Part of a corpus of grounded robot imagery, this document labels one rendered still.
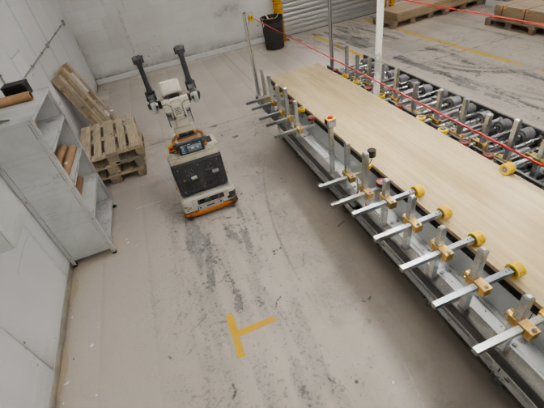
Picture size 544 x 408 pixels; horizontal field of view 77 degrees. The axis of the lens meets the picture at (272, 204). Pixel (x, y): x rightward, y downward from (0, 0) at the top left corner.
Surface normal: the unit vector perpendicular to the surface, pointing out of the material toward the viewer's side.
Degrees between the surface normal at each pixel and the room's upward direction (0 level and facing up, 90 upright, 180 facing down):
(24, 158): 90
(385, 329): 0
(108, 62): 90
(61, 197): 90
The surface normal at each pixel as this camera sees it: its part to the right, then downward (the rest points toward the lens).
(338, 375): -0.14, -0.76
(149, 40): 0.34, 0.56
